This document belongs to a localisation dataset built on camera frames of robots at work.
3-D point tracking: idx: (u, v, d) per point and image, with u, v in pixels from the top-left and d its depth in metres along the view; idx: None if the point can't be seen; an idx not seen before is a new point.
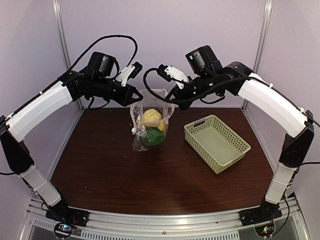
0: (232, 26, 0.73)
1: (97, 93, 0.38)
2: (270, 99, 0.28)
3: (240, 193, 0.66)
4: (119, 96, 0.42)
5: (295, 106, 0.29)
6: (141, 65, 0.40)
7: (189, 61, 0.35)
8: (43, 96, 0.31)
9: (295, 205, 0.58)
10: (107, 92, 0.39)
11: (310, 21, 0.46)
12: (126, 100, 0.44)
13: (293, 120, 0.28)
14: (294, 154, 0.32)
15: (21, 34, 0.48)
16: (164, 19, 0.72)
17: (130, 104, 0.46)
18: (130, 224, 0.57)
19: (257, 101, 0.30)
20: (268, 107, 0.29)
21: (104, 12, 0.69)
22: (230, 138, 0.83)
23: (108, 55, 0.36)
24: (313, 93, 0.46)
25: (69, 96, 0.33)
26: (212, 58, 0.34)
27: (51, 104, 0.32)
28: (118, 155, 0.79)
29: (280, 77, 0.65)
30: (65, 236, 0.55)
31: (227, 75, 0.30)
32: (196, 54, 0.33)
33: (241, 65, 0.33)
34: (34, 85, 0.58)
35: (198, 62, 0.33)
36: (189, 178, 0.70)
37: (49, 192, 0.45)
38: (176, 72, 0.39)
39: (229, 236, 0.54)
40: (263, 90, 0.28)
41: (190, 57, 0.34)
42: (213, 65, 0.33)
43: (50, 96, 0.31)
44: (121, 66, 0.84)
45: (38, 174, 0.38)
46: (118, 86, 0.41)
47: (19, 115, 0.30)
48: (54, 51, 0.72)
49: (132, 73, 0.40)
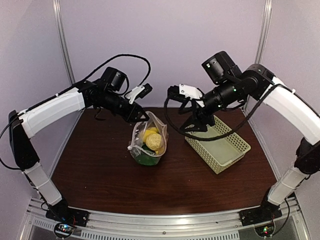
0: (232, 26, 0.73)
1: (105, 105, 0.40)
2: (293, 105, 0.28)
3: (240, 193, 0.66)
4: (125, 112, 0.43)
5: (314, 113, 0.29)
6: (150, 87, 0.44)
7: (206, 70, 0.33)
8: (60, 97, 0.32)
9: (295, 205, 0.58)
10: (114, 105, 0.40)
11: (310, 22, 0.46)
12: (130, 116, 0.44)
13: (314, 126, 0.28)
14: (312, 161, 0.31)
15: (22, 34, 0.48)
16: (164, 19, 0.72)
17: (134, 121, 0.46)
18: (130, 224, 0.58)
19: (279, 107, 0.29)
20: (290, 113, 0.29)
21: (104, 12, 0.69)
22: (230, 138, 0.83)
23: (121, 71, 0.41)
24: (312, 93, 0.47)
25: (82, 102, 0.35)
26: (230, 63, 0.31)
27: (65, 106, 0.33)
28: (118, 155, 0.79)
29: (280, 77, 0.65)
30: (65, 236, 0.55)
31: (251, 79, 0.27)
32: (213, 61, 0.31)
33: (264, 68, 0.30)
34: (35, 85, 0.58)
35: (216, 68, 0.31)
36: (189, 178, 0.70)
37: (50, 192, 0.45)
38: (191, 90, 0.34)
39: (229, 236, 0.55)
40: (287, 95, 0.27)
41: (207, 65, 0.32)
42: (232, 70, 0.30)
43: (68, 98, 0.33)
44: (121, 66, 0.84)
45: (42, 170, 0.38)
46: (125, 102, 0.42)
47: (34, 111, 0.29)
48: (54, 51, 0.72)
49: (142, 94, 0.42)
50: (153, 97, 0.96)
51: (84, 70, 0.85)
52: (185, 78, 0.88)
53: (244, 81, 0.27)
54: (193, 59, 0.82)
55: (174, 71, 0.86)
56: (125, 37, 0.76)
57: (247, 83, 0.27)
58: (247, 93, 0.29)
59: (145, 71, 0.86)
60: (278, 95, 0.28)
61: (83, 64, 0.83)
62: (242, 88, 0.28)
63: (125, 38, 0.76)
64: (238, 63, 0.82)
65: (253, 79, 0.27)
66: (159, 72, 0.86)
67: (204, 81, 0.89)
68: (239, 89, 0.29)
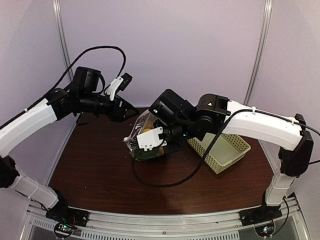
0: (232, 26, 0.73)
1: (86, 109, 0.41)
2: (259, 125, 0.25)
3: (239, 193, 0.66)
4: (109, 110, 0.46)
5: (283, 119, 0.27)
6: (129, 76, 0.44)
7: (156, 115, 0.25)
8: (31, 112, 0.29)
9: (295, 205, 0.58)
10: (95, 105, 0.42)
11: (309, 22, 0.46)
12: (115, 113, 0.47)
13: (288, 135, 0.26)
14: (297, 165, 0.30)
15: (22, 34, 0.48)
16: (164, 19, 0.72)
17: (121, 119, 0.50)
18: (130, 224, 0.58)
19: (246, 130, 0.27)
20: (259, 132, 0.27)
21: (104, 12, 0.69)
22: (230, 138, 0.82)
23: (93, 71, 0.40)
24: (312, 93, 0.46)
25: (53, 114, 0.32)
26: (179, 102, 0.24)
27: (36, 121, 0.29)
28: (118, 155, 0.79)
29: (280, 76, 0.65)
30: (65, 236, 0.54)
31: (203, 119, 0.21)
32: (160, 104, 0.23)
33: (215, 98, 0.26)
34: (34, 85, 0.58)
35: (165, 112, 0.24)
36: (188, 178, 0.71)
37: (45, 196, 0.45)
38: (147, 137, 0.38)
39: (229, 236, 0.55)
40: (249, 118, 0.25)
41: (155, 111, 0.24)
42: (183, 110, 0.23)
43: (39, 113, 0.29)
44: (121, 66, 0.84)
45: (27, 181, 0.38)
46: (105, 99, 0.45)
47: (3, 130, 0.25)
48: (54, 50, 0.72)
49: (122, 85, 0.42)
50: (153, 97, 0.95)
51: None
52: (185, 78, 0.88)
53: (199, 124, 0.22)
54: (193, 60, 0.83)
55: (174, 71, 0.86)
56: (125, 38, 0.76)
57: (202, 125, 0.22)
58: (204, 132, 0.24)
59: (144, 70, 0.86)
60: (240, 122, 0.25)
61: (83, 64, 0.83)
62: (197, 129, 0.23)
63: (126, 38, 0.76)
64: (237, 63, 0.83)
65: (207, 119, 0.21)
66: (159, 72, 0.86)
67: (204, 81, 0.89)
68: (195, 131, 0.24)
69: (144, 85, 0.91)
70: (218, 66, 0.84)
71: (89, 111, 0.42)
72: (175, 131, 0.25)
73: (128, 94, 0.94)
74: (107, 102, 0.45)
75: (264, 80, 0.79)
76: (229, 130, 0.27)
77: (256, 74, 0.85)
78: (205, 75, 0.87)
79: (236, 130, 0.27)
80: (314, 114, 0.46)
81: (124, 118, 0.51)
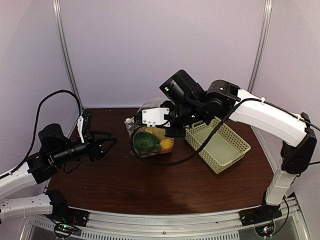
0: (232, 26, 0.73)
1: (66, 161, 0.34)
2: (268, 116, 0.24)
3: (239, 193, 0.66)
4: (87, 152, 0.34)
5: (289, 114, 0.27)
6: (89, 112, 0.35)
7: (166, 95, 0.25)
8: (13, 176, 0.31)
9: (295, 205, 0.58)
10: (70, 155, 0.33)
11: (309, 22, 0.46)
12: (94, 153, 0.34)
13: (294, 130, 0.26)
14: (298, 162, 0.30)
15: (22, 34, 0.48)
16: (164, 19, 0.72)
17: (102, 155, 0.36)
18: (130, 224, 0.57)
19: (253, 120, 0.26)
20: (265, 124, 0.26)
21: (104, 12, 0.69)
22: (230, 138, 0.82)
23: (49, 135, 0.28)
24: (312, 92, 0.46)
25: (34, 180, 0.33)
26: (191, 85, 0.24)
27: (16, 185, 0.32)
28: (118, 155, 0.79)
29: (280, 76, 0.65)
30: (65, 236, 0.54)
31: (213, 101, 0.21)
32: (172, 83, 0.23)
33: (226, 84, 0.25)
34: (34, 84, 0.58)
35: (176, 92, 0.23)
36: (188, 178, 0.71)
37: (36, 208, 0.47)
38: (152, 114, 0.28)
39: (229, 236, 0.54)
40: (258, 107, 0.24)
41: (165, 89, 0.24)
42: (194, 92, 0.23)
43: (19, 179, 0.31)
44: (121, 66, 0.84)
45: (12, 209, 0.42)
46: (78, 142, 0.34)
47: None
48: (54, 50, 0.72)
49: (85, 124, 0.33)
50: (153, 97, 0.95)
51: (84, 70, 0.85)
52: None
53: (207, 106, 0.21)
54: (193, 60, 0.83)
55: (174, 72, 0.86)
56: (125, 38, 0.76)
57: (210, 108, 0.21)
58: (211, 116, 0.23)
59: (144, 70, 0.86)
60: (248, 110, 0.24)
61: (83, 64, 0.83)
62: (205, 112, 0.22)
63: (125, 38, 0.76)
64: (237, 63, 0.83)
65: (216, 101, 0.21)
66: (159, 72, 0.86)
67: (204, 82, 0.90)
68: (203, 114, 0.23)
69: (144, 85, 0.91)
70: (218, 66, 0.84)
71: (70, 160, 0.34)
72: (182, 113, 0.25)
73: (128, 94, 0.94)
74: (81, 145, 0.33)
75: (264, 80, 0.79)
76: (235, 118, 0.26)
77: (256, 75, 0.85)
78: (205, 75, 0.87)
79: (242, 119, 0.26)
80: (314, 114, 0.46)
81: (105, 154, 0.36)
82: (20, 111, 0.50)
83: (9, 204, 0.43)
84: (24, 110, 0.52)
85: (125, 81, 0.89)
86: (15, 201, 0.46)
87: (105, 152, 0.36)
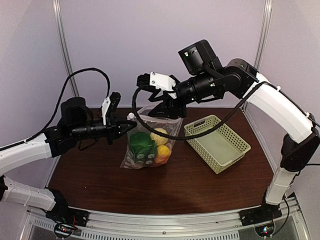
0: (231, 27, 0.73)
1: (83, 137, 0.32)
2: (280, 105, 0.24)
3: (239, 193, 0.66)
4: (104, 133, 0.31)
5: (300, 110, 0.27)
6: (119, 94, 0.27)
7: (183, 62, 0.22)
8: (27, 145, 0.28)
9: (295, 205, 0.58)
10: (88, 133, 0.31)
11: (310, 22, 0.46)
12: (111, 135, 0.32)
13: (301, 126, 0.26)
14: (298, 158, 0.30)
15: (21, 35, 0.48)
16: (164, 20, 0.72)
17: (118, 137, 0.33)
18: (130, 224, 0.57)
19: (264, 106, 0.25)
20: (275, 113, 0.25)
21: (104, 12, 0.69)
22: (230, 138, 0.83)
23: (72, 105, 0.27)
24: (312, 92, 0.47)
25: (49, 151, 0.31)
26: (212, 54, 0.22)
27: (30, 155, 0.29)
28: (118, 155, 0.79)
29: (280, 77, 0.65)
30: (65, 236, 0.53)
31: (235, 76, 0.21)
32: (192, 50, 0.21)
33: (246, 63, 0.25)
34: (33, 84, 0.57)
35: (195, 60, 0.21)
36: (189, 178, 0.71)
37: (40, 201, 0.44)
38: (162, 79, 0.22)
39: (229, 236, 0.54)
40: (273, 93, 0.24)
41: (184, 55, 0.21)
42: (213, 62, 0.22)
43: (35, 147, 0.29)
44: (121, 67, 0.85)
45: (18, 191, 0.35)
46: (99, 121, 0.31)
47: (1, 154, 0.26)
48: (54, 50, 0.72)
49: (111, 108, 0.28)
50: None
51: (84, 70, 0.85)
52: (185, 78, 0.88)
53: (229, 79, 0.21)
54: None
55: (174, 72, 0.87)
56: (125, 38, 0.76)
57: (230, 82, 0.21)
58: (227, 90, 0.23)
59: (144, 70, 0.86)
60: (263, 94, 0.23)
61: (84, 64, 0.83)
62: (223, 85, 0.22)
63: (125, 38, 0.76)
64: None
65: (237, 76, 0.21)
66: (159, 72, 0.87)
67: None
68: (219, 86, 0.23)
69: None
70: None
71: (87, 138, 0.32)
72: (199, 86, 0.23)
73: (127, 94, 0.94)
74: (101, 124, 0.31)
75: None
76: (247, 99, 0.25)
77: None
78: None
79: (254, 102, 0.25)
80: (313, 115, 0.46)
81: (122, 136, 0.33)
82: (20, 111, 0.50)
83: (15, 185, 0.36)
84: (23, 110, 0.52)
85: (125, 81, 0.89)
86: (20, 184, 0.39)
87: (122, 135, 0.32)
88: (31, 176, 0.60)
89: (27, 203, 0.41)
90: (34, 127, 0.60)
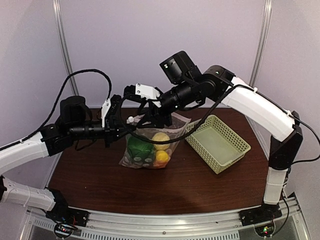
0: (231, 27, 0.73)
1: (81, 137, 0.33)
2: (258, 106, 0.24)
3: (238, 193, 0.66)
4: (101, 134, 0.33)
5: (280, 109, 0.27)
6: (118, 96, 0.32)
7: (165, 73, 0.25)
8: (24, 145, 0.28)
9: (295, 205, 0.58)
10: (86, 133, 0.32)
11: (309, 21, 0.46)
12: (108, 137, 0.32)
13: (282, 124, 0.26)
14: (282, 156, 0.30)
15: (21, 35, 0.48)
16: (163, 20, 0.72)
17: (116, 139, 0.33)
18: (130, 224, 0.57)
19: (243, 108, 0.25)
20: (255, 114, 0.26)
21: (104, 12, 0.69)
22: (230, 138, 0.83)
23: (72, 103, 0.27)
24: (311, 92, 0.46)
25: (46, 150, 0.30)
26: (189, 65, 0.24)
27: (27, 155, 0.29)
28: (118, 156, 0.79)
29: (280, 76, 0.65)
30: (65, 236, 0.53)
31: (208, 83, 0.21)
32: (171, 61, 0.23)
33: (223, 70, 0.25)
34: (33, 84, 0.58)
35: (174, 70, 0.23)
36: (188, 178, 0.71)
37: (40, 201, 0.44)
38: (147, 90, 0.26)
39: (229, 236, 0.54)
40: (249, 94, 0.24)
41: (165, 66, 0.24)
42: (191, 71, 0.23)
43: (31, 147, 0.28)
44: (121, 67, 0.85)
45: (17, 192, 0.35)
46: (97, 122, 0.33)
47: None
48: (54, 50, 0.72)
49: (111, 111, 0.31)
50: None
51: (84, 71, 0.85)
52: None
53: (202, 86, 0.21)
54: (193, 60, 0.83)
55: None
56: (125, 38, 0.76)
57: (204, 88, 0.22)
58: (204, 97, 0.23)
59: (144, 70, 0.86)
60: (239, 96, 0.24)
61: (84, 64, 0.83)
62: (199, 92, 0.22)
63: (125, 37, 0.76)
64: (237, 64, 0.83)
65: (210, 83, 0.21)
66: (159, 72, 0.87)
67: None
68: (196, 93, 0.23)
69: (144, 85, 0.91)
70: None
71: (85, 138, 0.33)
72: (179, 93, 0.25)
73: None
74: (99, 126, 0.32)
75: (264, 81, 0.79)
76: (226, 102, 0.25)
77: (256, 74, 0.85)
78: None
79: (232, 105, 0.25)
80: (313, 114, 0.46)
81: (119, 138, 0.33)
82: (20, 111, 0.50)
83: (15, 185, 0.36)
84: (23, 109, 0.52)
85: (125, 81, 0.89)
86: (20, 185, 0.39)
87: (120, 138, 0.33)
88: (31, 176, 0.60)
89: (27, 203, 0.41)
90: (34, 127, 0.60)
